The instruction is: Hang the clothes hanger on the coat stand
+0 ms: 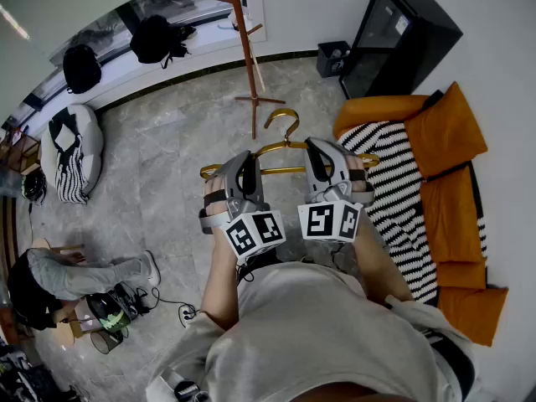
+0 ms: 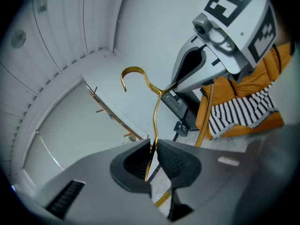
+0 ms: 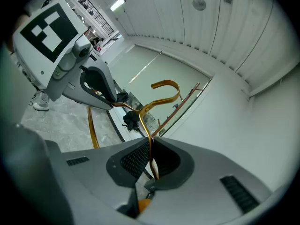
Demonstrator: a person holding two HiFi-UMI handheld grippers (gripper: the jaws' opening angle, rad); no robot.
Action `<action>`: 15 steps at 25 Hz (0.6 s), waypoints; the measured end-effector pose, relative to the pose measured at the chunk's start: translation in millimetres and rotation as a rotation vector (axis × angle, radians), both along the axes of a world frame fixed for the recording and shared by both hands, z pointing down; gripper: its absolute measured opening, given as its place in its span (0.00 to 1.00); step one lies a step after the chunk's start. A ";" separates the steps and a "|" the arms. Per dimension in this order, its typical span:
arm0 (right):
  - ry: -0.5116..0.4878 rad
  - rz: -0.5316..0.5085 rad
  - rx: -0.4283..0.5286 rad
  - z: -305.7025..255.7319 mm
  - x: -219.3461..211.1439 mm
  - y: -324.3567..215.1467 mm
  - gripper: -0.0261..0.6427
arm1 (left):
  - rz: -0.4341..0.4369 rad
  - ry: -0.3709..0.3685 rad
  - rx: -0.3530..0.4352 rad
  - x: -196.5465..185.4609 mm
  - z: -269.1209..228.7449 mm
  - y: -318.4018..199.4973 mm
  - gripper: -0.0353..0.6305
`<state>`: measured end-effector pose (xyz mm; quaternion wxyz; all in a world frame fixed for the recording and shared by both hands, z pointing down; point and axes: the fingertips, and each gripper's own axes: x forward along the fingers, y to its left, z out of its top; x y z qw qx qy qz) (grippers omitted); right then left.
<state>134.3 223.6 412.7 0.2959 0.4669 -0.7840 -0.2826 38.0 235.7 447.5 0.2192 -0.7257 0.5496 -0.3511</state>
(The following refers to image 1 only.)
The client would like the wooden stool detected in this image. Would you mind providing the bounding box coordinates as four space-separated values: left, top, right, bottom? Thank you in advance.
31 237 85 347

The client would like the black white striped blanket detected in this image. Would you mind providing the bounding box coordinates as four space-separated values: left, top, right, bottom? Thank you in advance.
337 120 441 305

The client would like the person's right forearm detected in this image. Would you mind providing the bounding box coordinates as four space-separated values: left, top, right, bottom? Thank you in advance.
351 207 415 307

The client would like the black white striped cloth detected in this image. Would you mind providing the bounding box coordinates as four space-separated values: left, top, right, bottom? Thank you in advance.
49 109 90 204

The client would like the person's right hand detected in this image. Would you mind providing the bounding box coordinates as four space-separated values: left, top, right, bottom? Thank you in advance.
345 155 375 194

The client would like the orange sofa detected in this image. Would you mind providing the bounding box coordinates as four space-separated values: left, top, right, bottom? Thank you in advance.
332 80 510 348

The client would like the black floor cable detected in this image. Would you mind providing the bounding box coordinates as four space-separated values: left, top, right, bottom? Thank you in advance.
137 286 198 328

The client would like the black rounded backpack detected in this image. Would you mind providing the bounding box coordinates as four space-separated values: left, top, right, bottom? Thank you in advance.
62 44 103 95

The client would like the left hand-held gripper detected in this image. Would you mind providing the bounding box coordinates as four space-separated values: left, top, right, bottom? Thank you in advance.
198 151 288 263

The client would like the orange square cushion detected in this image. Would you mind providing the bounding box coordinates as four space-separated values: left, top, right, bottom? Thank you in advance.
404 80 489 179

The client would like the person's left hand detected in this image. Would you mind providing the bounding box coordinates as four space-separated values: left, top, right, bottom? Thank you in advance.
203 177 230 225

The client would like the black backpack with loose straps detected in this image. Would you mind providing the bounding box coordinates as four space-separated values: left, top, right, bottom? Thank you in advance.
129 13 198 70

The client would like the black glass-door cabinet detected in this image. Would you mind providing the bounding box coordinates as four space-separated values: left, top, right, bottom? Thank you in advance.
338 0 464 100

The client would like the black plastic bin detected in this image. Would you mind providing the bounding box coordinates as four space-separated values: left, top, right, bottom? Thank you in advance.
316 40 352 80

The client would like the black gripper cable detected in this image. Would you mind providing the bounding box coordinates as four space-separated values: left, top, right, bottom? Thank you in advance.
236 252 280 285

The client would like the white beanbag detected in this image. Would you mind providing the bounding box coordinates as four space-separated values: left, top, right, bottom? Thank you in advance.
40 103 105 204

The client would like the person's left forearm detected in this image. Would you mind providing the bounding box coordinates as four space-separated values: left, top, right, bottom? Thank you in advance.
199 234 252 332

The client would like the gold metal hanger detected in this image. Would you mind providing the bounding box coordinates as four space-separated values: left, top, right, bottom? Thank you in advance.
199 108 381 180

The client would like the wooden shelf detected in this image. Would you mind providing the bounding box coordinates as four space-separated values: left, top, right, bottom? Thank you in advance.
0 126 42 175

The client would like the person's grey shirt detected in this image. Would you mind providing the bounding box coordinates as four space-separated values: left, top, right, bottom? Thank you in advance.
144 261 478 402

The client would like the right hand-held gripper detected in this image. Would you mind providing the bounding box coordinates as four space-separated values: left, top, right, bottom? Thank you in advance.
297 137 376 245

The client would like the brown wooden coat rack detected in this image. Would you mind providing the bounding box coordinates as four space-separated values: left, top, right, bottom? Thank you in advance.
211 0 286 141

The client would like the black green helmet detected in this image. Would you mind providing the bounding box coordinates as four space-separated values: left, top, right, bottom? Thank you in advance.
85 282 139 332

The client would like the black wire basket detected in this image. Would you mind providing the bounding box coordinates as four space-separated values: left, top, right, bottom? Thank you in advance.
90 327 125 355

